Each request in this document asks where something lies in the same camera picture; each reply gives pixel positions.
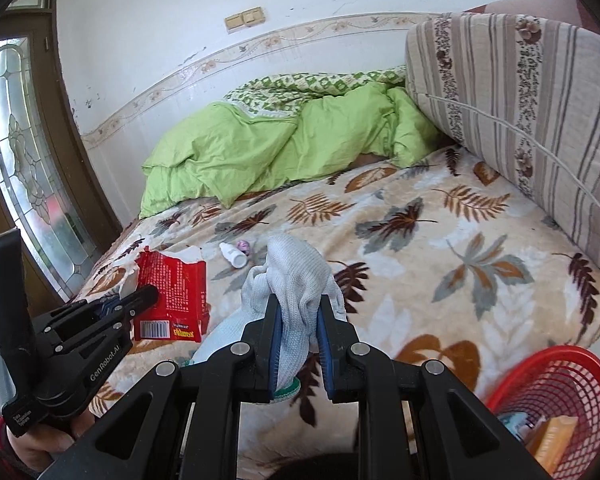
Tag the red snack box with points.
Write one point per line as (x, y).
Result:
(181, 311)

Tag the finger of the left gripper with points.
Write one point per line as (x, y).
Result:
(75, 323)
(105, 303)

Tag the purple wrapper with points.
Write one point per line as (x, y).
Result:
(244, 247)

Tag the white spray bottle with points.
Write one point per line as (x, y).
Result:
(234, 256)

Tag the stained glass door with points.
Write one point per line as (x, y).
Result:
(48, 188)

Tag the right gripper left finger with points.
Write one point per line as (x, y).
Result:
(182, 422)

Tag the beige wall switch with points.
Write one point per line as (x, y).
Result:
(245, 19)

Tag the leaf-pattern plush blanket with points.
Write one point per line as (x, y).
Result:
(445, 260)

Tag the orange cardboard box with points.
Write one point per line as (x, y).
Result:
(549, 442)

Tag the green duvet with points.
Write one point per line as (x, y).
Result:
(284, 128)

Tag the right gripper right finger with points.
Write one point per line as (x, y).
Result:
(415, 421)

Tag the red plastic basket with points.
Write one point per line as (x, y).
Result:
(557, 381)

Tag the person left hand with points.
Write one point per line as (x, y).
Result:
(37, 448)

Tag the striped floral cushion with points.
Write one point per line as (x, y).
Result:
(523, 94)

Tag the teal cartoon tissue pack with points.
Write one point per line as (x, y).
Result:
(518, 424)

